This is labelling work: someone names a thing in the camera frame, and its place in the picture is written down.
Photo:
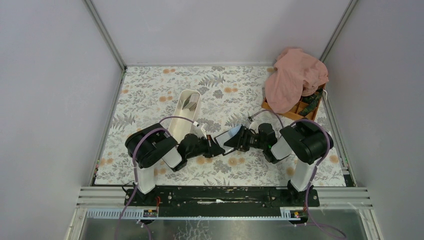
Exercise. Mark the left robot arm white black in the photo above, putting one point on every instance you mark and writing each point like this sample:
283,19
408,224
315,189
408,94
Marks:
154,143

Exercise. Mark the floral patterned table mat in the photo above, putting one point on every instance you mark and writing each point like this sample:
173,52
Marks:
229,94

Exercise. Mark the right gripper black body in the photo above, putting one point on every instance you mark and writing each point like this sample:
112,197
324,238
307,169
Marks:
244,139

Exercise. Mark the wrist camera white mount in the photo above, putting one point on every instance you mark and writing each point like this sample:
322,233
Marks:
201,129
253,124

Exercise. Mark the wooden organizer box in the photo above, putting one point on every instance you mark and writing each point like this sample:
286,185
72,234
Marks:
306,107

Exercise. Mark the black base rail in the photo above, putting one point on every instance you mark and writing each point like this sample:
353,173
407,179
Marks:
221,201

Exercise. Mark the cream plastic oblong tray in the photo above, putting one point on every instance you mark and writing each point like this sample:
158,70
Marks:
180,127

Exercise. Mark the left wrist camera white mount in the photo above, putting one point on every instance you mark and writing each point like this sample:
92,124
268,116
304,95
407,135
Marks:
201,129

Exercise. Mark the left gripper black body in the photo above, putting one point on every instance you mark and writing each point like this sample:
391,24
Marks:
210,145

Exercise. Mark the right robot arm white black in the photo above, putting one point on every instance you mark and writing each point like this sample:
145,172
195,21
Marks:
305,138

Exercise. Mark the pink cloth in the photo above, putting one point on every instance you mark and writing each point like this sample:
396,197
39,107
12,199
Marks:
297,74

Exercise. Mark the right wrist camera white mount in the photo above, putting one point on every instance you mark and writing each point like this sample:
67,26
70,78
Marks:
253,124

